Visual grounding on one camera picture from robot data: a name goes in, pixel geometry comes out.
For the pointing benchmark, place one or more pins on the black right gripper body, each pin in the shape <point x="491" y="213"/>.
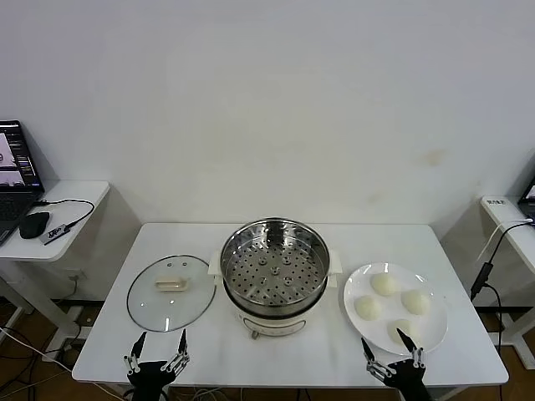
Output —
<point x="409" y="378"/>

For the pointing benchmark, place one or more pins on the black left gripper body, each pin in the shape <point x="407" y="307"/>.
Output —
<point x="148" y="378"/>

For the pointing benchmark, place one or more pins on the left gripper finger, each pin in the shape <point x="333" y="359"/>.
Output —
<point x="182" y="344"/>
<point x="134" y="355"/>

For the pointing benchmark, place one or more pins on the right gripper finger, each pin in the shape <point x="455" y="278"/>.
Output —
<point x="368" y="355"/>
<point x="407" y="340"/>

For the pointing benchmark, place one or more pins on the white steamed baozi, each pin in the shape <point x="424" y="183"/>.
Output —
<point x="384" y="285"/>
<point x="399" y="334"/>
<point x="368" y="308"/>
<point x="415" y="302"/>

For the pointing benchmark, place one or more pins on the perforated stainless steamer basket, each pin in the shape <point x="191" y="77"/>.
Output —
<point x="303" y="271"/>

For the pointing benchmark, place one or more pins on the white round plate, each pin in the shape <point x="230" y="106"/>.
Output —
<point x="360" y="284"/>

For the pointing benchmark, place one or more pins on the cream electric cooker base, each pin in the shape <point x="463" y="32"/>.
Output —
<point x="271" y="325"/>

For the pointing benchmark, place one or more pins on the small grey external drive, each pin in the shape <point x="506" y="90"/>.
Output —
<point x="54" y="234"/>

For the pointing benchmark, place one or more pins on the white side table with label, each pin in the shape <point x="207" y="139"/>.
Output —
<point x="522" y="246"/>

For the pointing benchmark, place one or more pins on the black computer mouse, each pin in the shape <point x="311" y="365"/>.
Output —
<point x="34" y="225"/>

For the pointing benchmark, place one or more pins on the small printed label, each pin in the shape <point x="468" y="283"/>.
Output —
<point x="496" y="201"/>

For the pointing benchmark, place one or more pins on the white side table with laptop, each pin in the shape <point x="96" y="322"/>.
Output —
<point x="79" y="192"/>

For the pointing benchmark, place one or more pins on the black laptop with lit screen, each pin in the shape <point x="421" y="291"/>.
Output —
<point x="12" y="204"/>

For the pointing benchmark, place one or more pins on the white wall outlet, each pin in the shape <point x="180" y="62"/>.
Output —
<point x="77" y="275"/>

